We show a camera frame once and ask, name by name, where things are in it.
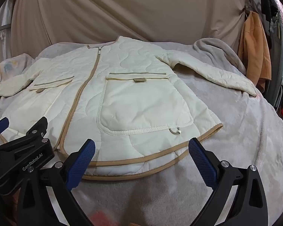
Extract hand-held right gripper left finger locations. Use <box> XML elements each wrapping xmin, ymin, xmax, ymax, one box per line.
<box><xmin>16</xmin><ymin>138</ymin><xmax>96</xmax><ymax>226</ymax></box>

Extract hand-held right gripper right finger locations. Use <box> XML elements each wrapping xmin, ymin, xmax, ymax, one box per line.
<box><xmin>188</xmin><ymin>137</ymin><xmax>269</xmax><ymax>226</ymax></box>

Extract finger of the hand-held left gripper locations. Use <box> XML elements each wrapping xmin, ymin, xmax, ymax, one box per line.
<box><xmin>21</xmin><ymin>116</ymin><xmax>49</xmax><ymax>140</ymax></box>
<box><xmin>0</xmin><ymin>117</ymin><xmax>9</xmax><ymax>138</ymax></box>

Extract cream quilted jacket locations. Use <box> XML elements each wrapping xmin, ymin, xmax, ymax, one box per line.
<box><xmin>0</xmin><ymin>36</ymin><xmax>257</xmax><ymax>182</ymax></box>

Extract dark hanging clothes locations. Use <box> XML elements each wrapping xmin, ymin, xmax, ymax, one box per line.
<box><xmin>261</xmin><ymin>0</ymin><xmax>283</xmax><ymax>123</ymax></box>

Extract printed grey blanket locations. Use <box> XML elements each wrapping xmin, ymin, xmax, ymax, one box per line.
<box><xmin>0</xmin><ymin>38</ymin><xmax>283</xmax><ymax>226</ymax></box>

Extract silver satin curtain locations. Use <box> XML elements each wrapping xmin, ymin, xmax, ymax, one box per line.
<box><xmin>0</xmin><ymin>0</ymin><xmax>17</xmax><ymax>69</ymax></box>

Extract orange hanging garment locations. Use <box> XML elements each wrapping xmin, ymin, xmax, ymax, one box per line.
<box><xmin>237</xmin><ymin>11</ymin><xmax>271</xmax><ymax>94</ymax></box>

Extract beige backdrop cloth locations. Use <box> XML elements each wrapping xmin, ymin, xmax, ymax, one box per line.
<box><xmin>11</xmin><ymin>0</ymin><xmax>253</xmax><ymax>57</ymax></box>

